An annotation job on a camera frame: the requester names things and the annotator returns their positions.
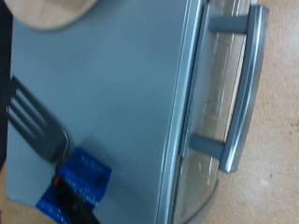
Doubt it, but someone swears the round wooden board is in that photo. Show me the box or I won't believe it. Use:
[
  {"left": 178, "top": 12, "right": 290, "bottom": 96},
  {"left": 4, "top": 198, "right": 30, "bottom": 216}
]
[{"left": 5, "top": 0, "right": 101, "bottom": 32}]

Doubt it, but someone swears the silver toaster oven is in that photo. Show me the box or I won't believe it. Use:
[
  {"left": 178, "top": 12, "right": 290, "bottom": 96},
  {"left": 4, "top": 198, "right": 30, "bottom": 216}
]
[{"left": 5, "top": 0, "right": 221, "bottom": 224}]

